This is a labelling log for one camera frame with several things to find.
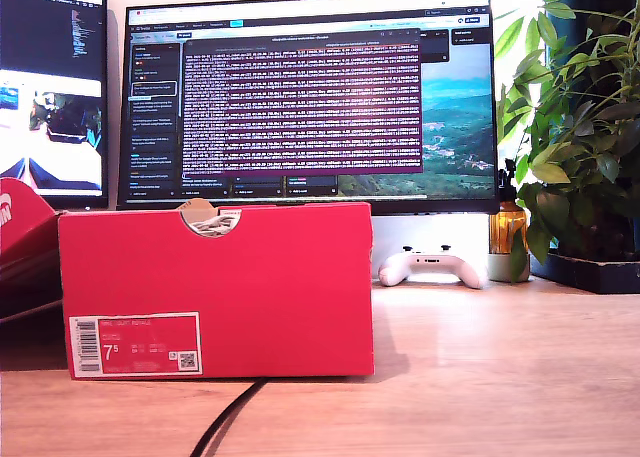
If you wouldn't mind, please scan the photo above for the red shoebox lid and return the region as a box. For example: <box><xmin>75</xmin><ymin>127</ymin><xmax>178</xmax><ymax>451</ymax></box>
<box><xmin>0</xmin><ymin>176</ymin><xmax>64</xmax><ymax>323</ymax></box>

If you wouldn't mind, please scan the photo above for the small pale green pot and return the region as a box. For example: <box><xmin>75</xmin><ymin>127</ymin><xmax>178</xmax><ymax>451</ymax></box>
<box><xmin>487</xmin><ymin>252</ymin><xmax>531</xmax><ymax>283</ymax></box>

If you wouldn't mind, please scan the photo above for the red cardboard shoebox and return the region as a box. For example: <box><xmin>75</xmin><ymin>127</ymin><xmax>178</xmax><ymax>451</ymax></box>
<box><xmin>57</xmin><ymin>201</ymin><xmax>375</xmax><ymax>380</ymax></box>

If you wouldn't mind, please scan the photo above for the black table cable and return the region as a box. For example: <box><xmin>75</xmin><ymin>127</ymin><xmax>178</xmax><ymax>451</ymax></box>
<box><xmin>188</xmin><ymin>378</ymin><xmax>264</xmax><ymax>457</ymax></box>
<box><xmin>201</xmin><ymin>378</ymin><xmax>270</xmax><ymax>457</ymax></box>

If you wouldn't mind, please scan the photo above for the amber pump bottle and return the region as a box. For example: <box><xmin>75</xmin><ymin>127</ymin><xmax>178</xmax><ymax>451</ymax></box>
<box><xmin>488</xmin><ymin>157</ymin><xmax>530</xmax><ymax>256</ymax></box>

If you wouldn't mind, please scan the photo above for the white game controller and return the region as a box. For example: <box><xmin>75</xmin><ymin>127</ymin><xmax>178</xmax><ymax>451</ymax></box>
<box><xmin>377</xmin><ymin>245</ymin><xmax>486</xmax><ymax>290</ymax></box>

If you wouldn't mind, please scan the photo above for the white leather sneaker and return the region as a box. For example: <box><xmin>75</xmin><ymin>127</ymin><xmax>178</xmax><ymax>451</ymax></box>
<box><xmin>192</xmin><ymin>209</ymin><xmax>242</xmax><ymax>238</ymax></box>

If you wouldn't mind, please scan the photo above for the brown cardboard box insert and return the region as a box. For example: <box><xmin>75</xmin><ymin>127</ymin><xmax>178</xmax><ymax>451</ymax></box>
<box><xmin>178</xmin><ymin>199</ymin><xmax>219</xmax><ymax>228</ymax></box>

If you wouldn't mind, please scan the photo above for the wide black computer monitor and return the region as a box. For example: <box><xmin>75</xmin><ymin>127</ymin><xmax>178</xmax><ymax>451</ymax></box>
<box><xmin>115</xmin><ymin>0</ymin><xmax>501</xmax><ymax>216</ymax></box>

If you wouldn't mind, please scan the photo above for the black monitor showing code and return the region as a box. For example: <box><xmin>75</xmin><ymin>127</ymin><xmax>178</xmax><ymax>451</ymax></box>
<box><xmin>0</xmin><ymin>0</ymin><xmax>110</xmax><ymax>211</ymax></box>

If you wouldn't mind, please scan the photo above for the black rectangular planter tray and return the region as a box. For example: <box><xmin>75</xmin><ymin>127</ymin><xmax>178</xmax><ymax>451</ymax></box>
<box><xmin>529</xmin><ymin>251</ymin><xmax>640</xmax><ymax>296</ymax></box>

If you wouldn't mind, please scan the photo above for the green leafy houseplant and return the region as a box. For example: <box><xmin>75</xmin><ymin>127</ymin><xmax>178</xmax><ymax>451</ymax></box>
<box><xmin>494</xmin><ymin>0</ymin><xmax>640</xmax><ymax>283</ymax></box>

